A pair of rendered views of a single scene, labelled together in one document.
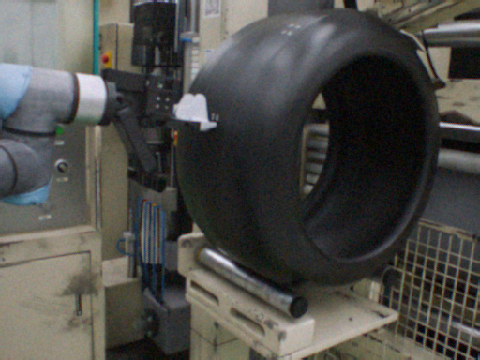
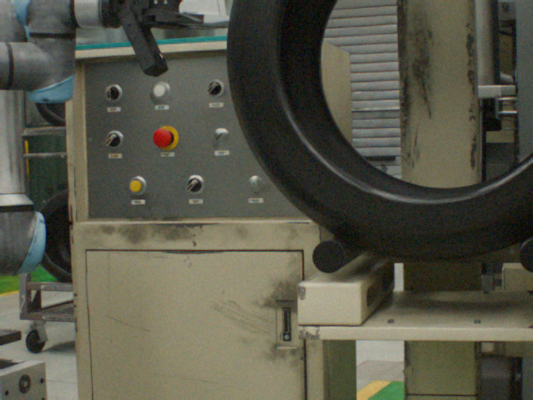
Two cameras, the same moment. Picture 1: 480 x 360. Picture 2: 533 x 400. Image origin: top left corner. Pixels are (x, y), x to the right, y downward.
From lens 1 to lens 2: 1.21 m
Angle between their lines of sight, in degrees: 52
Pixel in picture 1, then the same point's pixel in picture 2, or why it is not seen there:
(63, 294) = (265, 305)
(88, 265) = (299, 271)
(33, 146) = (40, 46)
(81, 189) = not seen: hidden behind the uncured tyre
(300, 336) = (332, 301)
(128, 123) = (126, 21)
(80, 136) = not seen: hidden behind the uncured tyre
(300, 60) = not seen: outside the picture
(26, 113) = (35, 17)
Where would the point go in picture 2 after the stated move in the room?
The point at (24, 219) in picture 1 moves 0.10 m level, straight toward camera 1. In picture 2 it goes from (231, 201) to (207, 204)
